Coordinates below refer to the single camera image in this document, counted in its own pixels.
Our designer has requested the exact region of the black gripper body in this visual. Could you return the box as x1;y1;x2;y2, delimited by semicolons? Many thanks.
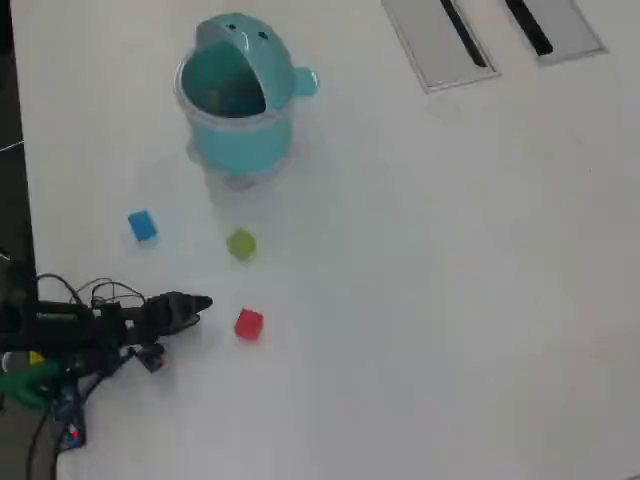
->
117;299;169;349

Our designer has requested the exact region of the green lego block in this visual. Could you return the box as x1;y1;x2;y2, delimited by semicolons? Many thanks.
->
225;228;258;261

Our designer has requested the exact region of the blue lego block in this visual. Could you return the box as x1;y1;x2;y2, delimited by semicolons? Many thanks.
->
127;209;159;245

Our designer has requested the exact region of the green table clamp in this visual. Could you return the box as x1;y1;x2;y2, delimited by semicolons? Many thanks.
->
0;360;65;410

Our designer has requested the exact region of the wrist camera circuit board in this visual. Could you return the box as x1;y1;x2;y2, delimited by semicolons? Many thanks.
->
132;343;167;375

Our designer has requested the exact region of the teal whale-shaped bin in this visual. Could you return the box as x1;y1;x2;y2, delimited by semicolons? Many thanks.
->
173;13;320;191

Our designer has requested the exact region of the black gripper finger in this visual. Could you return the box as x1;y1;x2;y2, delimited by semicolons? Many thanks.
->
145;291;214;315
149;312;202;345

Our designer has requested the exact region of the blue circuit board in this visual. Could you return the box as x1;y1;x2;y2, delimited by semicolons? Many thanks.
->
48;379;87;453

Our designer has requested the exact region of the thin black power cable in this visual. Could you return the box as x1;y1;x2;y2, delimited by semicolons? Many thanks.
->
24;407;54;480

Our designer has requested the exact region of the grey table cable hatch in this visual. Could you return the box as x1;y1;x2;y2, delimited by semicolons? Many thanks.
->
499;0;609;68
381;0;502;95

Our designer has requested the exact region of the red lego block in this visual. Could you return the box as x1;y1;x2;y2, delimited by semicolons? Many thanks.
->
233;308;266;344

